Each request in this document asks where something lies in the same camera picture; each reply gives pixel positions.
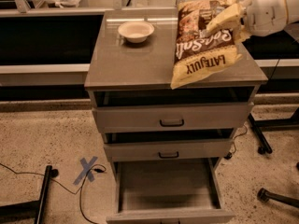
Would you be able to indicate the brown chip bag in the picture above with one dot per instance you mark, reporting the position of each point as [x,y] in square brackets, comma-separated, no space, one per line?
[198,56]

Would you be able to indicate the black stand leg right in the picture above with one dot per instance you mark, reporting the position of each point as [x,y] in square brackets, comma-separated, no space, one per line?
[257,125]

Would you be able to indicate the grey drawer cabinet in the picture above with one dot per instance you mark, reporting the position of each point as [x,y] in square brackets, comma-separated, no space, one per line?
[127,74]

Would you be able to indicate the middle grey drawer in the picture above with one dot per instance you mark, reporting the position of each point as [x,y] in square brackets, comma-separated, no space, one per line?
[149,151]

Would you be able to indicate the black drawer handle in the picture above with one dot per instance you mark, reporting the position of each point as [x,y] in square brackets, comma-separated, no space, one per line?
[166,156]
[171,122]

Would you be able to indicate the bottom grey drawer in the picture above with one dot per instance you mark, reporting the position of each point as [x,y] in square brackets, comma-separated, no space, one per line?
[168,192]

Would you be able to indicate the black top drawer handle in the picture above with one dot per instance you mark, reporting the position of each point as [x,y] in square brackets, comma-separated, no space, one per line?
[171,122]

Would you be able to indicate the blue tape cross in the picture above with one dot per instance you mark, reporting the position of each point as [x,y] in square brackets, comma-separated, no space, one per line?
[86,170]

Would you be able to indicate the black caster leg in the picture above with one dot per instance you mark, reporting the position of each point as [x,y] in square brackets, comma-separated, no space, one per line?
[265,195]

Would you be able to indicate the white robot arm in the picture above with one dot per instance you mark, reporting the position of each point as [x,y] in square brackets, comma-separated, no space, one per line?
[292,12]

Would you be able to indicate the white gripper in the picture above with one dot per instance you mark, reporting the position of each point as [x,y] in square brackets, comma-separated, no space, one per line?
[265,11]

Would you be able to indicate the black middle drawer handle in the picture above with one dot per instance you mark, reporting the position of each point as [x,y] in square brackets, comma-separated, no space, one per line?
[166,156]

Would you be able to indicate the top grey drawer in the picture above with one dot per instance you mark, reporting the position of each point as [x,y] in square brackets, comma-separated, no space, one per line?
[137,118]

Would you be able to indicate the grey drawer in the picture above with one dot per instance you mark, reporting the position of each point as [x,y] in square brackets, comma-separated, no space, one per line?
[149,151]
[137,118]
[168,192]

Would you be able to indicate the white paper bowl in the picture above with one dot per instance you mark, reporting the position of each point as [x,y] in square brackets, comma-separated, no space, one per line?
[136,31]

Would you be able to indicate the black stand leg left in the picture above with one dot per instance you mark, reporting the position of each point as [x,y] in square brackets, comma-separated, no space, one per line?
[33,209]

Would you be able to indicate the black stand leg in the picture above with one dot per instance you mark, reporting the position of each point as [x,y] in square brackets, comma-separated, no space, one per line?
[257,125]
[33,209]

